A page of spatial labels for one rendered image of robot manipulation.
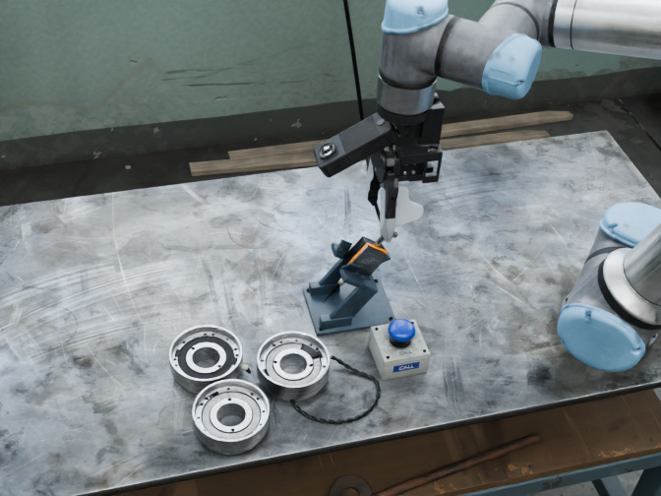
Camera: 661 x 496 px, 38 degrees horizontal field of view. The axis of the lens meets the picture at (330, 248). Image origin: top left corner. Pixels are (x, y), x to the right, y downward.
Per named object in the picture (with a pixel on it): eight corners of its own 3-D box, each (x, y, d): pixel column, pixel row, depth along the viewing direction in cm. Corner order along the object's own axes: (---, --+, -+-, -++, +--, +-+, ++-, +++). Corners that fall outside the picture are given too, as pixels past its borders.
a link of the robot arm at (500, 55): (557, 16, 115) (472, -8, 118) (527, 59, 107) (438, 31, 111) (544, 72, 120) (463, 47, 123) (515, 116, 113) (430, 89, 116)
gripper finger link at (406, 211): (425, 246, 134) (427, 185, 130) (385, 251, 132) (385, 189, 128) (418, 237, 136) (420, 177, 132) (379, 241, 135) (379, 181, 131)
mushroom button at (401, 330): (390, 361, 139) (393, 339, 135) (382, 341, 142) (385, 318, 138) (415, 356, 140) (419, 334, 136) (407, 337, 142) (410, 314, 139)
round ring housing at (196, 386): (162, 393, 136) (160, 375, 133) (180, 339, 143) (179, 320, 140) (234, 403, 135) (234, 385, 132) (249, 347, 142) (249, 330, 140)
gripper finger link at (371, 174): (403, 202, 142) (416, 168, 134) (365, 207, 141) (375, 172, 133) (399, 185, 143) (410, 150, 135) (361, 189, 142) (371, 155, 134)
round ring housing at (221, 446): (284, 433, 132) (284, 415, 129) (221, 472, 127) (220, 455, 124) (240, 385, 137) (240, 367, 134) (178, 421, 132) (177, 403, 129)
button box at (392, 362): (382, 382, 139) (385, 360, 136) (368, 345, 144) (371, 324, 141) (434, 372, 141) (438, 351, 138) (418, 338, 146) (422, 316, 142)
